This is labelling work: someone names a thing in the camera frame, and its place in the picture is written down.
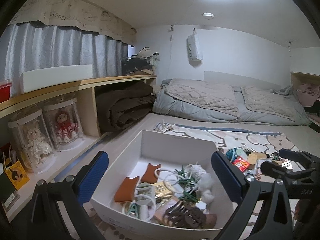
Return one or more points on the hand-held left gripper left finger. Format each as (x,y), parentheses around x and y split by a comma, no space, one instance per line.
(92,177)

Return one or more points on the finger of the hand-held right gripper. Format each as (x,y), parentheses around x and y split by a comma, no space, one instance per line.
(275,170)
(293,156)

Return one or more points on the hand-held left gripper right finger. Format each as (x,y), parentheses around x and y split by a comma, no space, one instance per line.
(226,175)

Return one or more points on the brown leather case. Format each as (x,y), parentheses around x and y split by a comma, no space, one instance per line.
(125,190)
(150,171)

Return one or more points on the dark brown hair claw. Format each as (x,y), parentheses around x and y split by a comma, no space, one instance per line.
(186,216)

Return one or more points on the white cardboard box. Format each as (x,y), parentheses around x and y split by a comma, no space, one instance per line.
(170,145)

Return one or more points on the clear plastic packet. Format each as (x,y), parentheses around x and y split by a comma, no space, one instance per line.
(283,164)

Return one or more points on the red snack packet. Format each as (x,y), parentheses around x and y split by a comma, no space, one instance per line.
(240,164)

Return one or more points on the wooden oval box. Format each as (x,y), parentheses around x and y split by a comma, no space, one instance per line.
(252,160)
(261,155)

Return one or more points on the white fluffy pompom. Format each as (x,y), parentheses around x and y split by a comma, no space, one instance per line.
(206,182)

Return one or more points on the printed blanket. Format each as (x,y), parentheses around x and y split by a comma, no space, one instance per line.
(262,137)

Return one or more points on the mint green clip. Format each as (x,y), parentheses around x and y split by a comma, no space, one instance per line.
(132,208)

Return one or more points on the beige textured pillow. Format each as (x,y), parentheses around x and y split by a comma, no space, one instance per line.
(200,95)
(270,102)

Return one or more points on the red dress doll case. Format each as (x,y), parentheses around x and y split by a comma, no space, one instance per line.
(63,123)

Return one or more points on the white stick tool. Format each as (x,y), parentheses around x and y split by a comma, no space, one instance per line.
(145,211)

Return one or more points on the pink cloth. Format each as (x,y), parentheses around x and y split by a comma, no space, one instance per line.
(308,95)

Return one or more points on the small yellow box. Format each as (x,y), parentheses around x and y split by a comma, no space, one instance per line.
(161,188)

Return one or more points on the grey duvet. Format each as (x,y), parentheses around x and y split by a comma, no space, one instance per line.
(200,112)

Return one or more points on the white dress doll case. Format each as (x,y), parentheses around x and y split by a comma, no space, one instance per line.
(35,140)

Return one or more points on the pink square box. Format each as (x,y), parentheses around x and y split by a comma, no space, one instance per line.
(162,212)

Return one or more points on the yellow printed box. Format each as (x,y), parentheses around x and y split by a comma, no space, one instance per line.
(16,176)

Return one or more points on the brown folded blanket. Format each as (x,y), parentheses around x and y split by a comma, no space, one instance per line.
(120,105)

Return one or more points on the dark green book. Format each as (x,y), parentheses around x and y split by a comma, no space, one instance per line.
(7,190)

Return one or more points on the wooden shelf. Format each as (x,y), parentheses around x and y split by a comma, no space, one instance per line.
(87,82)

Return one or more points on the white headboard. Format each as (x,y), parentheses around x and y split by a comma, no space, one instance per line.
(225,77)

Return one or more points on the white foam block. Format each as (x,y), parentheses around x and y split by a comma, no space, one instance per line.
(55,77)

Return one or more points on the black bag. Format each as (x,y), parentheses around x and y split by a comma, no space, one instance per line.
(132,63)

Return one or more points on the red container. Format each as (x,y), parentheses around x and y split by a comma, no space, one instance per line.
(5,91)

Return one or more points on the white hanging bag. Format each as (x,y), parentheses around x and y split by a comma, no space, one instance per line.
(195,47)

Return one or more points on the white cap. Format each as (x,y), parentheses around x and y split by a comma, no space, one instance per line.
(146,52)

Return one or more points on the grey curtain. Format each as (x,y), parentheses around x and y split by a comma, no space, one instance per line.
(50,47)

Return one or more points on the round white ceiling fixture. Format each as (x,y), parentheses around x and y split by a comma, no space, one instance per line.
(208,15)

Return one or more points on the beige printed valance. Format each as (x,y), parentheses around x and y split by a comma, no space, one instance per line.
(65,15)

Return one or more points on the wooden wall niche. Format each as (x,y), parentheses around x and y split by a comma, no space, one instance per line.
(294,82)

